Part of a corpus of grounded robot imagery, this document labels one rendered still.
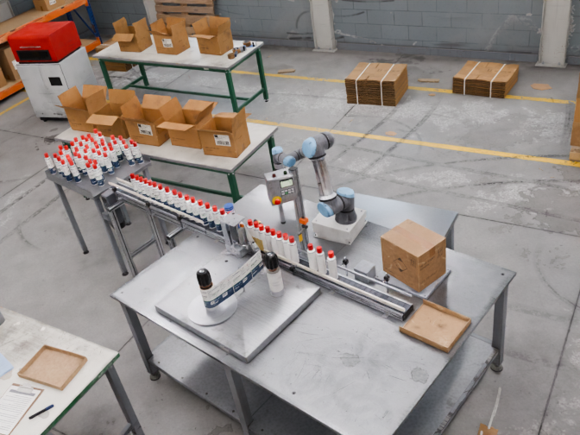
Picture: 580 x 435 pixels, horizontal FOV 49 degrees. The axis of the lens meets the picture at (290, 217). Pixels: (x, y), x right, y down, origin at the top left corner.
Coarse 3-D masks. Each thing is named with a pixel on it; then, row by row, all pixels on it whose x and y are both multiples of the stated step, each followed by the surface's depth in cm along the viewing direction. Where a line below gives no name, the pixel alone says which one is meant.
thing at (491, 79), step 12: (468, 60) 789; (468, 72) 763; (480, 72) 758; (492, 72) 754; (504, 72) 749; (516, 72) 757; (456, 84) 761; (468, 84) 753; (480, 84) 745; (492, 84) 736; (504, 84) 728; (492, 96) 745; (504, 96) 737
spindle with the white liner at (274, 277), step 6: (270, 252) 372; (264, 258) 373; (270, 258) 369; (276, 258) 372; (270, 264) 370; (276, 264) 372; (270, 270) 375; (276, 270) 376; (270, 276) 376; (276, 276) 376; (270, 282) 379; (276, 282) 378; (282, 282) 383; (270, 288) 384; (276, 288) 381; (282, 288) 384; (276, 294) 384
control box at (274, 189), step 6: (264, 174) 388; (270, 174) 387; (276, 174) 386; (282, 174) 384; (288, 174) 384; (270, 180) 382; (276, 180) 382; (270, 186) 383; (276, 186) 385; (288, 186) 387; (294, 186) 388; (270, 192) 386; (276, 192) 387; (294, 192) 390; (270, 198) 389; (276, 198) 389; (282, 198) 390; (288, 198) 391; (294, 198) 392
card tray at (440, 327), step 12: (420, 312) 363; (432, 312) 362; (444, 312) 360; (456, 312) 354; (408, 324) 357; (420, 324) 356; (432, 324) 354; (444, 324) 353; (456, 324) 352; (468, 324) 348; (420, 336) 344; (432, 336) 347; (444, 336) 346; (456, 336) 345; (444, 348) 336
